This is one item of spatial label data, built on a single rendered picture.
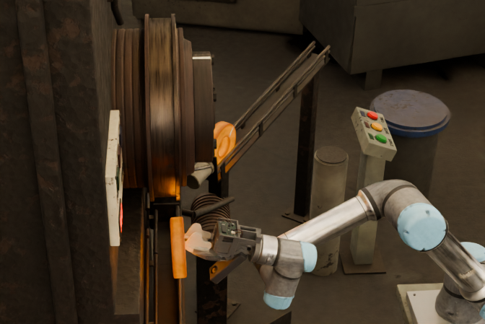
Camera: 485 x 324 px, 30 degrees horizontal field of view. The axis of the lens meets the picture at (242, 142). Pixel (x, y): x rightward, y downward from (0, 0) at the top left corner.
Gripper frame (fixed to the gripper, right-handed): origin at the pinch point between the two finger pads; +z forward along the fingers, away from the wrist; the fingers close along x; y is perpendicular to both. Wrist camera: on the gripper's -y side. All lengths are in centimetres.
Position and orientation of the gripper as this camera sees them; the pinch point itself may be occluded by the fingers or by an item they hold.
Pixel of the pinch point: (178, 241)
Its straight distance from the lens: 228.8
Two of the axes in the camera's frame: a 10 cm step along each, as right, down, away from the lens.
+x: 0.8, 5.6, -8.3
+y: 2.8, -8.1, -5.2
